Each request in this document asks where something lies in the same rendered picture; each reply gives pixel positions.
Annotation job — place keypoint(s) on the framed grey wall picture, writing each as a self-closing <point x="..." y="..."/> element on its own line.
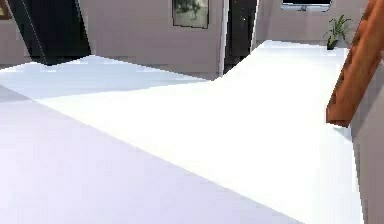
<point x="190" y="12"/>

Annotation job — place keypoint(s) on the brown framed wall picture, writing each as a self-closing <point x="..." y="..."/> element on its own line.
<point x="3" y="11"/>

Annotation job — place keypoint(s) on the brown wooden door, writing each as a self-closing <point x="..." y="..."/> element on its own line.
<point x="356" y="66"/>

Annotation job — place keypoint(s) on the green house plant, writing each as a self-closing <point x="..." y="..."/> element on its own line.
<point x="336" y="31"/>

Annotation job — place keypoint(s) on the white framed window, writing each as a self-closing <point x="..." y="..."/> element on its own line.
<point x="306" y="4"/>

